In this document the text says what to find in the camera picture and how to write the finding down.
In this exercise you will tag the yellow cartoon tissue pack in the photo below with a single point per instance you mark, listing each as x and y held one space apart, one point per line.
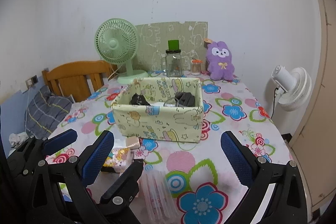
118 160

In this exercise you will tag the toothpick jar orange lid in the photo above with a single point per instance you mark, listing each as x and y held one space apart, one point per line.
196 67

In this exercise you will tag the black sock pair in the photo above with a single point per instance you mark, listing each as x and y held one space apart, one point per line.
139 100

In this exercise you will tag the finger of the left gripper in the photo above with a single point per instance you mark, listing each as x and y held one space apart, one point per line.
124 189
59 142

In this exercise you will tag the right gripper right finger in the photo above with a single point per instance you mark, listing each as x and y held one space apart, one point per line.
288 201

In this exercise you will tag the white crumpled cloth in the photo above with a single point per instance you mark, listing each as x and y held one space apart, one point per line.
16 140

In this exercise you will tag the floral tablecloth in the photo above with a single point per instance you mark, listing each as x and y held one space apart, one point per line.
199 174

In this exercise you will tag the glass mason jar mug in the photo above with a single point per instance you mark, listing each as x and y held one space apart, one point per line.
173 63

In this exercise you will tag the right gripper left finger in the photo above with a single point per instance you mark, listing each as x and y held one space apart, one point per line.
71 201

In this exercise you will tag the wall power socket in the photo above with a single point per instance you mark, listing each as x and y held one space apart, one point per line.
32 81

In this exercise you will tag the yellow cartoon fabric box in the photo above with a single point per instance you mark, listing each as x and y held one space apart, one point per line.
162 120

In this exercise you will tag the green cup on jar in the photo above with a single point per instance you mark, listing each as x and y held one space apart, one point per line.
173 45

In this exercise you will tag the green desk fan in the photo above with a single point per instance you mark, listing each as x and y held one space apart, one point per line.
117 41

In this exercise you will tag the white standing fan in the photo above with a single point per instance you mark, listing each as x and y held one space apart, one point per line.
293 88

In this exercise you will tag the grey plaid pillow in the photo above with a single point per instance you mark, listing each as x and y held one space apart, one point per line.
45 112

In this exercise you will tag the wooden bed headboard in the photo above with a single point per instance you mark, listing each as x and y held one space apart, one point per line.
78 79

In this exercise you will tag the purple bunny plush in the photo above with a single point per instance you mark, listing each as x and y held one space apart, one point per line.
219 61

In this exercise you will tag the grey sock pair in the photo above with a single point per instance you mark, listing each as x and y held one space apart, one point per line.
184 99

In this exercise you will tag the clear plastic mask pack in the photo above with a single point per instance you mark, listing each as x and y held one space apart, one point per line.
159 202

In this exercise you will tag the beige door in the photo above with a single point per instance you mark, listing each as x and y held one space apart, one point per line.
313 143

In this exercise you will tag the white beige sock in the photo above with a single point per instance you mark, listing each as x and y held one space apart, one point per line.
132 142

